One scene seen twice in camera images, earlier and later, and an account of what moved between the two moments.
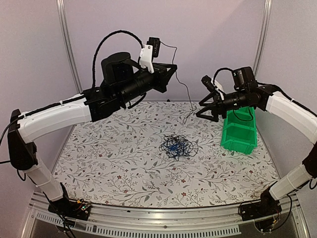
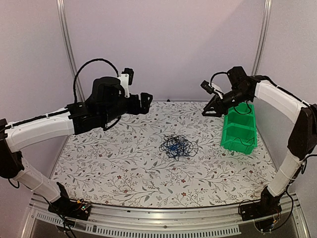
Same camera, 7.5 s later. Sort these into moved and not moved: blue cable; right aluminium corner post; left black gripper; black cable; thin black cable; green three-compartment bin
Moved: left black gripper; thin black cable
Not moved: right aluminium corner post; black cable; blue cable; green three-compartment bin
